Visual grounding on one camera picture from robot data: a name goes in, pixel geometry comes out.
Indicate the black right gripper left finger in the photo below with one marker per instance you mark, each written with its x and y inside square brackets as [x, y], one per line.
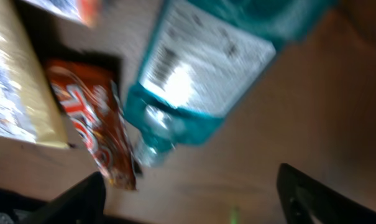
[83, 203]

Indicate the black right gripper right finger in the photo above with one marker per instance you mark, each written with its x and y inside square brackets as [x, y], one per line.
[303, 198]

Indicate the red orange candy bar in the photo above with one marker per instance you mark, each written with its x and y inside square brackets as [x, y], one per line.
[89, 96]

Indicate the cream snack bag blue edges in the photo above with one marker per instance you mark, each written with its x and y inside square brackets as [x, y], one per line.
[28, 111]

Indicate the teal mouthwash bottle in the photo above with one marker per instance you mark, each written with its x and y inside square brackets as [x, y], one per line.
[202, 57]

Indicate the small orange tissue pack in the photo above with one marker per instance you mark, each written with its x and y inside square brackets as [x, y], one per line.
[81, 11]

